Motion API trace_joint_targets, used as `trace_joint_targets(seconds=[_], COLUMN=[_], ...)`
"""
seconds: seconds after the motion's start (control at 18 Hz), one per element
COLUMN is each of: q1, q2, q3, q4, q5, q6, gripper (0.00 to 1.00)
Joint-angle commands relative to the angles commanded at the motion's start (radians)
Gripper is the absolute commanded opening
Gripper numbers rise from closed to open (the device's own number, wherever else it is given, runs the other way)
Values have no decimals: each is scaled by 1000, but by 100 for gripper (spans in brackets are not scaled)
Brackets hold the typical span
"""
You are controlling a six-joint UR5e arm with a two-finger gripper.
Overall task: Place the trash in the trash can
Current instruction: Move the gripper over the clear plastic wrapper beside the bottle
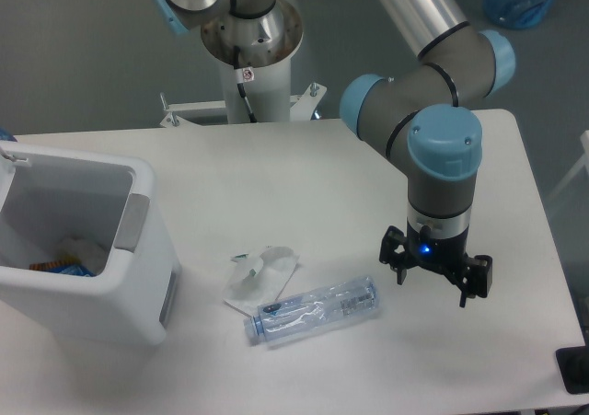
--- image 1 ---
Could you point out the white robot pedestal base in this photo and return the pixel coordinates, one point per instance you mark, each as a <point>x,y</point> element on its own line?
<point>253,57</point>

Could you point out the black device at table edge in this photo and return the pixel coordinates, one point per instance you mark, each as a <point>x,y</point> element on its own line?
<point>573,365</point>

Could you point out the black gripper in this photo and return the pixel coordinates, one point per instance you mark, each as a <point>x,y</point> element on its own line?
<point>438,245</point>

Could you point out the white plastic trash can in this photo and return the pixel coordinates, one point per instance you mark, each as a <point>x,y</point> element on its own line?
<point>49,194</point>

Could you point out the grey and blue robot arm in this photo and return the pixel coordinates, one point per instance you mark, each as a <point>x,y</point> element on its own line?
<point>419,122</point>

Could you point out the white frame at right edge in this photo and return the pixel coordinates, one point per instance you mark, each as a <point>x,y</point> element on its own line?
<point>571,183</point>

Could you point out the clear plastic water bottle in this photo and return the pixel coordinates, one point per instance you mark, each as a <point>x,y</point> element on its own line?
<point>307,315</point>

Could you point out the white paper wrapper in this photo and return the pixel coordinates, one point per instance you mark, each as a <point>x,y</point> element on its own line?
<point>258,278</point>

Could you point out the trash inside the can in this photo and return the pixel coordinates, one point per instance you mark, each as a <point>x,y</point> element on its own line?
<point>75,256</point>

